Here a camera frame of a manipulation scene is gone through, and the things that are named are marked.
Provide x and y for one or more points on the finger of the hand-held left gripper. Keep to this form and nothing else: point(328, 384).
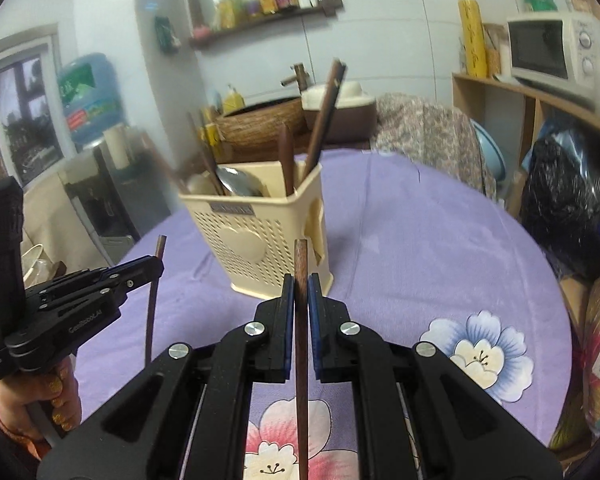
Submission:
point(130, 266)
point(105, 294)

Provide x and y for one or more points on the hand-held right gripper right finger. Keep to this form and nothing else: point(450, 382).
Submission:
point(314, 325)

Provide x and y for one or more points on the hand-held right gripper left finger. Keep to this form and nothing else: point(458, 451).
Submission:
point(289, 325)

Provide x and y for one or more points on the cream perforated utensil holder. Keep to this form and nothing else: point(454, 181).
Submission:
point(215, 245)

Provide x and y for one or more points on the metal spoon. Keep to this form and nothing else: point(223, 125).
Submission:
point(240, 182)

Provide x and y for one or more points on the person's left hand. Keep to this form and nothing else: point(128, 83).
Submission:
point(55, 400)

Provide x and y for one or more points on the cream pot glass lid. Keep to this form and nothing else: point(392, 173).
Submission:
point(42, 265)

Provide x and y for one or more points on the grey water dispenser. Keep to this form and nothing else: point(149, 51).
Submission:
point(100, 200)

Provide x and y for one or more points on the sliding window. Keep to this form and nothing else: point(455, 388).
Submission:
point(30, 125)

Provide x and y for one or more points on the white paper cup sleeve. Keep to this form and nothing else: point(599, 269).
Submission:
point(116, 147)

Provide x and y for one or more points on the yellow cup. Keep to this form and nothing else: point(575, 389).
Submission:
point(212, 132)

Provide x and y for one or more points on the blue water bottle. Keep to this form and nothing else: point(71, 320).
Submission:
point(87, 100)

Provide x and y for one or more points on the woven basin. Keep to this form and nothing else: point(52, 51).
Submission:
point(260, 125)

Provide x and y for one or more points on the yellow dish soap bottle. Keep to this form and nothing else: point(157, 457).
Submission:
point(233, 100)

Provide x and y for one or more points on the brown plastic tub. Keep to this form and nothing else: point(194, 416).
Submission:
point(352, 122)

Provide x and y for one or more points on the floral cloth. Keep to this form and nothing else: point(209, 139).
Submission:
point(430, 135)

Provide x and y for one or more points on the green hanging packet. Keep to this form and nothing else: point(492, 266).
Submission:
point(165, 32)

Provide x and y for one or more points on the white basin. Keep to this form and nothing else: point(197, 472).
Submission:
point(352, 91)

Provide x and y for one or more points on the pink round ornament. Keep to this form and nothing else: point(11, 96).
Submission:
point(200, 33)

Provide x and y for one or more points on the blue basin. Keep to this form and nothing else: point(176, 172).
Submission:
point(492, 155)

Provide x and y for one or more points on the bronze faucet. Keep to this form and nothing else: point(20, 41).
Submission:
point(297, 77)

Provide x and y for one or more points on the yellow green packet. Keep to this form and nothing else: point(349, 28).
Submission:
point(228, 12)

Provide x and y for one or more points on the wooden shelf unit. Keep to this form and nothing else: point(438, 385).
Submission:
point(480, 105)

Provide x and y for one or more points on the black plastic bag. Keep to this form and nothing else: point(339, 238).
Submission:
point(565, 210)

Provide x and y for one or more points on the purple label bottle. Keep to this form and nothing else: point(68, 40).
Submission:
point(252, 6)

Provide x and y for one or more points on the wooden framed mirror shelf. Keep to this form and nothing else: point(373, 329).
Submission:
point(332, 6)

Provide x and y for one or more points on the yellow cylinder container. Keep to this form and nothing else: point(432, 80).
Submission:
point(472, 40)

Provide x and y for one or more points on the white microwave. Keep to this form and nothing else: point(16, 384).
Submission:
point(540, 50)

